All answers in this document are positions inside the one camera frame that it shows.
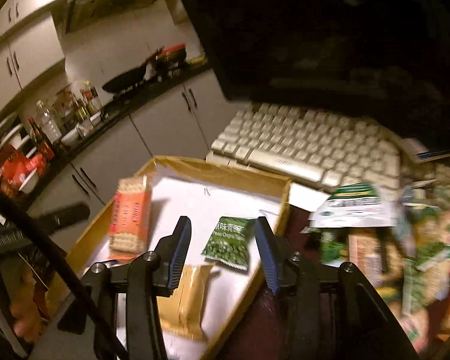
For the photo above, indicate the clear plastic bottle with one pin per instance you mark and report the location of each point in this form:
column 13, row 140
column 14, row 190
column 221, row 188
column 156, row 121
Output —
column 48, row 122

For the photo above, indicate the white green medicine box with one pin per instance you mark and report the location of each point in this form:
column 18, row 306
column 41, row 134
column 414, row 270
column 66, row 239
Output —
column 360, row 205

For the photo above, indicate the white computer keyboard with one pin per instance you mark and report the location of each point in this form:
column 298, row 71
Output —
column 314, row 147

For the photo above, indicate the black computer monitor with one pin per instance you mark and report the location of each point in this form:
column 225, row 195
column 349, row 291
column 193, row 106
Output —
column 388, row 60

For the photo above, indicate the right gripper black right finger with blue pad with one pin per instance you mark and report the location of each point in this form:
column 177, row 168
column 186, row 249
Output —
column 334, row 312

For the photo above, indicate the tan snack packet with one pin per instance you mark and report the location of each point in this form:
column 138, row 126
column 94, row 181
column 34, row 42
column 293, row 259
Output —
column 180, row 314

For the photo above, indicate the cardboard box tray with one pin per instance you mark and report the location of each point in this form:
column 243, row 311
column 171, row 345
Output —
column 204, row 192

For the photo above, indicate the red snack bag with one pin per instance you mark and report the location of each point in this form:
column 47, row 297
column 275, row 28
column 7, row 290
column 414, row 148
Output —
column 19, row 174

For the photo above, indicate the range hood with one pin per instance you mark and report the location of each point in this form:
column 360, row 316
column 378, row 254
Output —
column 112, row 3

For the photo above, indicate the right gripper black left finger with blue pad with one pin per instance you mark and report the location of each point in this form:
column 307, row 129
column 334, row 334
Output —
column 155, row 273

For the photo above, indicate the dark sauce bottle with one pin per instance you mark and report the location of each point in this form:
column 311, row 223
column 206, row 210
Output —
column 43, row 144

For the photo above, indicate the black frying pan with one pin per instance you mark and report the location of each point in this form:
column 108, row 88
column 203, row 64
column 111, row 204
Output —
column 131, row 77

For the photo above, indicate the orange soda cracker pack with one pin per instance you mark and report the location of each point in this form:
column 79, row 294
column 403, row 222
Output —
column 129, row 226

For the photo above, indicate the red lidded pot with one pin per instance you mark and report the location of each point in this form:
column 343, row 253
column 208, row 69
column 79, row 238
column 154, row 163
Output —
column 170, row 58

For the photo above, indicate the green peas snack bag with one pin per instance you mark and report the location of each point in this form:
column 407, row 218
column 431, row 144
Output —
column 229, row 242

